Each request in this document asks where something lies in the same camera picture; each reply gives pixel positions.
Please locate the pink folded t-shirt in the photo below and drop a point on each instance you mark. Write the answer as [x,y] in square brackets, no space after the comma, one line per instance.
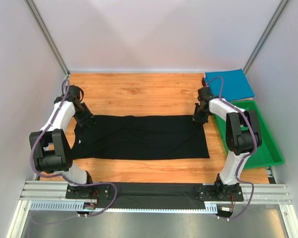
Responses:
[245,99]

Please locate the left aluminium frame post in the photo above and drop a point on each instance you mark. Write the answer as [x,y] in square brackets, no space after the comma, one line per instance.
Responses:
[46,34]

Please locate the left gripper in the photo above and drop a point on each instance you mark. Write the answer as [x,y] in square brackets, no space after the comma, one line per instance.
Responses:
[84,118]

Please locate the aluminium frame post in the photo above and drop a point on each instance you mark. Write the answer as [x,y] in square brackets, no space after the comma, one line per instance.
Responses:
[282,5]
[46,34]

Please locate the green plastic tray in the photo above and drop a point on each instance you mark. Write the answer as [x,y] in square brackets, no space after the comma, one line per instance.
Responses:
[268,154]

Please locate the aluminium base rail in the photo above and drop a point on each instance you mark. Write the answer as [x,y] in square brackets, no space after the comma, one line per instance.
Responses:
[56,190]

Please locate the blue folded t-shirt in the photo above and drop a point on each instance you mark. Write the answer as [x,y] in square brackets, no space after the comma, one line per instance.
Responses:
[235,84]

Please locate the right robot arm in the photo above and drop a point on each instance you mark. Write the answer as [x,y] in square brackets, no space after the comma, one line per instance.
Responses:
[242,137]

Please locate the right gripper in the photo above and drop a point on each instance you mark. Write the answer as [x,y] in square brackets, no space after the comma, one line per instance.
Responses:
[200,117]

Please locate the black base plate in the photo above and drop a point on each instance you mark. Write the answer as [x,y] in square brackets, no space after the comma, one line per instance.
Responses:
[135,195]

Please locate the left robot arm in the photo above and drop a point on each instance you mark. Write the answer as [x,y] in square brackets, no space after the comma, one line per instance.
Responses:
[50,150]

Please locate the right aluminium frame post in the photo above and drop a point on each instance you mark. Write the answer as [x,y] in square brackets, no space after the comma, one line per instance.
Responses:
[282,5]

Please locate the black t-shirt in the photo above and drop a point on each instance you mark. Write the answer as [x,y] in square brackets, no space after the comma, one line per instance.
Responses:
[140,138]

